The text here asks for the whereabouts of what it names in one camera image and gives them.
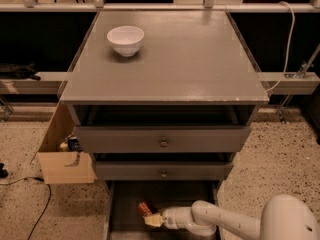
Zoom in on items inside cardboard box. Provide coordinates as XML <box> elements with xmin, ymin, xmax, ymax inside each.
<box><xmin>58</xmin><ymin>135</ymin><xmax>82</xmax><ymax>152</ymax></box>

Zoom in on red coke can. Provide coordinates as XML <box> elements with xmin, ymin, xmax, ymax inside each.
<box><xmin>137</xmin><ymin>200</ymin><xmax>158</xmax><ymax>217</ymax></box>

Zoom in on grey top drawer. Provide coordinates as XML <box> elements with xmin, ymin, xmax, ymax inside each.
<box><xmin>74</xmin><ymin>126</ymin><xmax>251</xmax><ymax>153</ymax></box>

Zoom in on grey middle drawer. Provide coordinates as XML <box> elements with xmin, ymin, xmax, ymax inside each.
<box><xmin>94</xmin><ymin>161</ymin><xmax>233</xmax><ymax>181</ymax></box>

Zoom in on white hanging cable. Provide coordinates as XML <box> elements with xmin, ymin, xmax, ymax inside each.
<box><xmin>265</xmin><ymin>1</ymin><xmax>297</xmax><ymax>93</ymax></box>

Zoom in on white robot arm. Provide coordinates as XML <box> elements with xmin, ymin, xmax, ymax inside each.
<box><xmin>144</xmin><ymin>194</ymin><xmax>320</xmax><ymax>240</ymax></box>

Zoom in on grey drawer cabinet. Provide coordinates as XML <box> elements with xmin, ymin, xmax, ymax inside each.
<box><xmin>57</xmin><ymin>9</ymin><xmax>271</xmax><ymax>240</ymax></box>

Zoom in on grey bottom drawer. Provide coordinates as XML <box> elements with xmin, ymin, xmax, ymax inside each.
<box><xmin>102</xmin><ymin>181</ymin><xmax>225</xmax><ymax>240</ymax></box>

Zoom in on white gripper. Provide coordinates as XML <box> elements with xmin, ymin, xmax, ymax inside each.
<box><xmin>144</xmin><ymin>207</ymin><xmax>179</xmax><ymax>230</ymax></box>

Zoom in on black object on ledge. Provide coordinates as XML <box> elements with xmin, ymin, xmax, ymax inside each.
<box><xmin>0</xmin><ymin>63</ymin><xmax>41</xmax><ymax>81</ymax></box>

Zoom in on grey drawer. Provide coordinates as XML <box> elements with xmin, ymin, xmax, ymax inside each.
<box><xmin>94</xmin><ymin>161</ymin><xmax>233</xmax><ymax>181</ymax></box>
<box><xmin>102</xmin><ymin>181</ymin><xmax>225</xmax><ymax>240</ymax></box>
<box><xmin>74</xmin><ymin>126</ymin><xmax>251</xmax><ymax>153</ymax></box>

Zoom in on black floor cable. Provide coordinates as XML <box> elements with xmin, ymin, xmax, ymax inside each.
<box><xmin>0</xmin><ymin>176</ymin><xmax>53</xmax><ymax>240</ymax></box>

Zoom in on white ceramic bowl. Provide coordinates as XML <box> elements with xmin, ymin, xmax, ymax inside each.
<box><xmin>107</xmin><ymin>26</ymin><xmax>144</xmax><ymax>57</ymax></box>

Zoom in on cardboard box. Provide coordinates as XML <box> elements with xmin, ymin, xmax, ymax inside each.
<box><xmin>37</xmin><ymin>104</ymin><xmax>96</xmax><ymax>184</ymax></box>

